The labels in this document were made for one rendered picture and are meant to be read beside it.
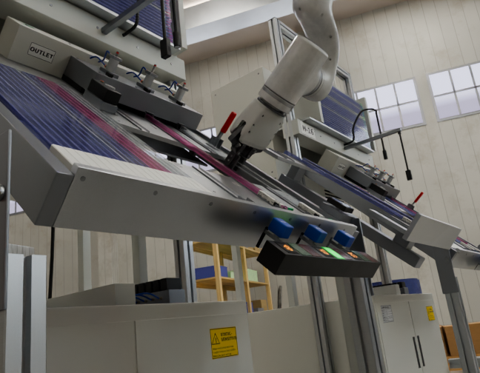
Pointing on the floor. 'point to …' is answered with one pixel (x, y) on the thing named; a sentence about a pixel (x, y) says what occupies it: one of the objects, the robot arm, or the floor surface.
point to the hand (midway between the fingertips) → (235, 160)
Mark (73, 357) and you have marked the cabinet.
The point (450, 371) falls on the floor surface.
